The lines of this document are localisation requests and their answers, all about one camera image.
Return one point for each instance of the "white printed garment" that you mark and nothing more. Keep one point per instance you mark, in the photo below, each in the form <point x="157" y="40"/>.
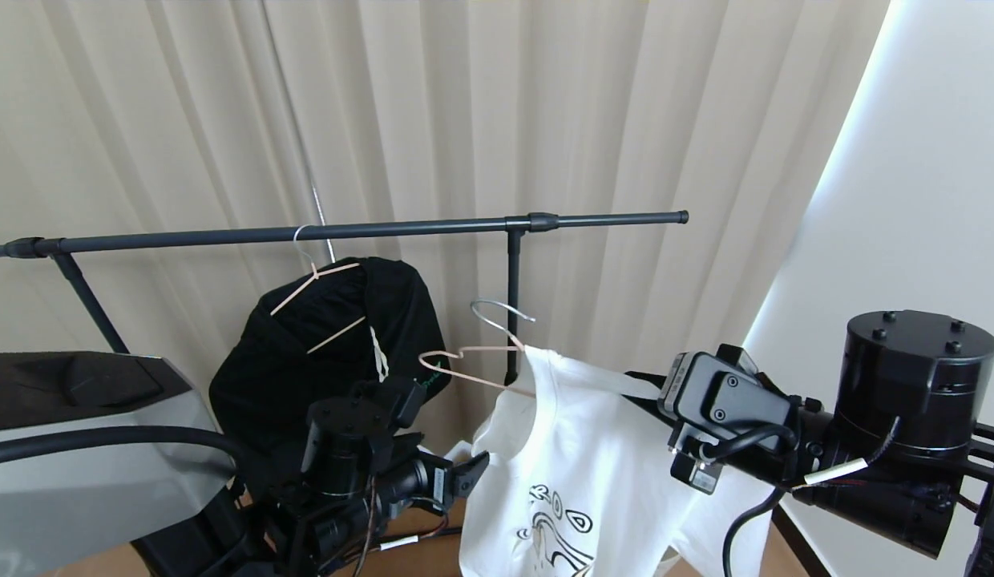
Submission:
<point x="577" y="449"/>

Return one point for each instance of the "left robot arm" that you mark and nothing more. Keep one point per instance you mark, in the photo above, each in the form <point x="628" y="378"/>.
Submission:
<point x="80" y="481"/>

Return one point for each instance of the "pink clothes hanger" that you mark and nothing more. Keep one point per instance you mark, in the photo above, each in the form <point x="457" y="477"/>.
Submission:
<point x="519" y="346"/>
<point x="313" y="275"/>

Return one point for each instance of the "black clothes rack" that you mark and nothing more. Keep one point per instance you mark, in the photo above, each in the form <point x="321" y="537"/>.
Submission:
<point x="224" y="237"/>

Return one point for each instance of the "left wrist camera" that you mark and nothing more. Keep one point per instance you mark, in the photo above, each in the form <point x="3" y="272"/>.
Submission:
<point x="401" y="401"/>

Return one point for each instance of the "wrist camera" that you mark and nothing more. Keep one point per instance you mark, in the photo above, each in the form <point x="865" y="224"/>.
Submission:
<point x="401" y="401"/>
<point x="729" y="401"/>

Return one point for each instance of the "black shorts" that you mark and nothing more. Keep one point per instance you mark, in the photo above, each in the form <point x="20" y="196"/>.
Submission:
<point x="305" y="385"/>

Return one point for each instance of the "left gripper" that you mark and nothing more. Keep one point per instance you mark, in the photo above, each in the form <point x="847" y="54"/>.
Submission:
<point x="421" y="485"/>

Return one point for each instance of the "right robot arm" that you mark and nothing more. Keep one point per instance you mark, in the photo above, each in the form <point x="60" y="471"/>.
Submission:
<point x="914" y="377"/>

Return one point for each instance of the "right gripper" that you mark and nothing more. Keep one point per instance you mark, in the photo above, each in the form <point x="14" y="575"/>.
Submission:
<point x="810" y="449"/>

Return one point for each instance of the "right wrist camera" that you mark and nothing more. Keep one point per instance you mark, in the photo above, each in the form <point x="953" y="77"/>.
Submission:
<point x="729" y="401"/>

